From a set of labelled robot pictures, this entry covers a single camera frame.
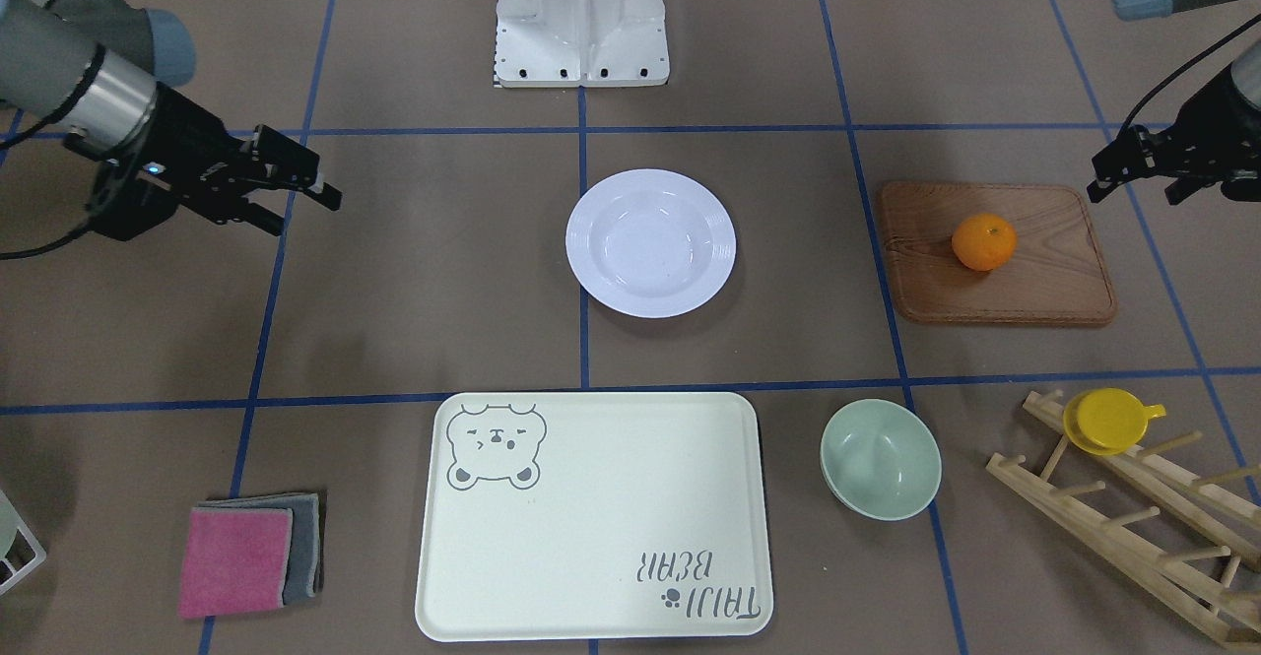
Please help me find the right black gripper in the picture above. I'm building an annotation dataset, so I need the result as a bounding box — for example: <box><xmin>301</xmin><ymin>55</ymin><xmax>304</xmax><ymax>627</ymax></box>
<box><xmin>142</xmin><ymin>85</ymin><xmax>343</xmax><ymax>236</ymax></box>

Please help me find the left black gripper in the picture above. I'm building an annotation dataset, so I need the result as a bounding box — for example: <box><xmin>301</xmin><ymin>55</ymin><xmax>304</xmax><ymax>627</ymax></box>
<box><xmin>1087</xmin><ymin>69</ymin><xmax>1260</xmax><ymax>206</ymax></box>

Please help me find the orange fruit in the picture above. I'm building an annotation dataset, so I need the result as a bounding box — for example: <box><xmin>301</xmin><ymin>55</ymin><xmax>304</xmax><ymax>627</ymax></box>
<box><xmin>951</xmin><ymin>215</ymin><xmax>1019</xmax><ymax>273</ymax></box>

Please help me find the white round plate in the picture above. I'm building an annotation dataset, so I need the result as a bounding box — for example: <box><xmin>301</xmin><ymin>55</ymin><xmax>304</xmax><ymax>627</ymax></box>
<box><xmin>564</xmin><ymin>167</ymin><xmax>738</xmax><ymax>319</ymax></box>

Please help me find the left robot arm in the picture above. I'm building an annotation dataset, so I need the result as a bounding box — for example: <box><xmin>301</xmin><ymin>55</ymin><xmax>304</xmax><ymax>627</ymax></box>
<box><xmin>1087</xmin><ymin>0</ymin><xmax>1260</xmax><ymax>206</ymax></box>

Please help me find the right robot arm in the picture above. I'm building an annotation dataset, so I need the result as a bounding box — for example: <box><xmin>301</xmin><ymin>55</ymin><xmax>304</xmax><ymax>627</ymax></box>
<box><xmin>1</xmin><ymin>0</ymin><xmax>343</xmax><ymax>241</ymax></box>

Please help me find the cream bear tray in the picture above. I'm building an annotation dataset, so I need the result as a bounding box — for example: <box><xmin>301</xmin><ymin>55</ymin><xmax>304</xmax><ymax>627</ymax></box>
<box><xmin>414</xmin><ymin>392</ymin><xmax>774</xmax><ymax>642</ymax></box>

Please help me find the wooden cutting board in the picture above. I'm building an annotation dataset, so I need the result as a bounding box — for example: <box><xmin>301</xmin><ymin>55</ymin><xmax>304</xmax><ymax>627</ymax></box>
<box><xmin>875</xmin><ymin>182</ymin><xmax>1119</xmax><ymax>327</ymax></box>

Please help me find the yellow cup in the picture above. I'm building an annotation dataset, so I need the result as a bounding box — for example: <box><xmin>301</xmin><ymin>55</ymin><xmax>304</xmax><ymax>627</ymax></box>
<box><xmin>1062</xmin><ymin>387</ymin><xmax>1166</xmax><ymax>456</ymax></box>

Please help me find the pink cloth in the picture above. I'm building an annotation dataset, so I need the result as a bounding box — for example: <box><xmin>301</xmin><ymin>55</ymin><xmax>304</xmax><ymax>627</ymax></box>
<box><xmin>177</xmin><ymin>506</ymin><xmax>293</xmax><ymax>620</ymax></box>

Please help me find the grey cloth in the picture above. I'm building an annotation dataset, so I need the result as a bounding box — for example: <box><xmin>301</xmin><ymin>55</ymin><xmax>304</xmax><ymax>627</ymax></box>
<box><xmin>193</xmin><ymin>492</ymin><xmax>322</xmax><ymax>610</ymax></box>

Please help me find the green bowl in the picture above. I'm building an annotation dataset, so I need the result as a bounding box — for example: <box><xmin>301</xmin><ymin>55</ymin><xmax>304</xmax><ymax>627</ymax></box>
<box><xmin>818</xmin><ymin>399</ymin><xmax>943</xmax><ymax>522</ymax></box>

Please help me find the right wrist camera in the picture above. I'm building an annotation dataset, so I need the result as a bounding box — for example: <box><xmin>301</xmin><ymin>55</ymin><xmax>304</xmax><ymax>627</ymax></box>
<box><xmin>86</xmin><ymin>160</ymin><xmax>179</xmax><ymax>241</ymax></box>

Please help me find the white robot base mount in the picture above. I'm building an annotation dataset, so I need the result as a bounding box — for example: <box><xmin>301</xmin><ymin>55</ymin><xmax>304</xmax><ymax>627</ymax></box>
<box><xmin>493</xmin><ymin>0</ymin><xmax>671</xmax><ymax>90</ymax></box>

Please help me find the white wire cup rack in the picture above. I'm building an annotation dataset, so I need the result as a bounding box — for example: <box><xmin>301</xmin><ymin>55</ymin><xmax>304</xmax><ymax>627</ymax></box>
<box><xmin>1</xmin><ymin>491</ymin><xmax>48</xmax><ymax>596</ymax></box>

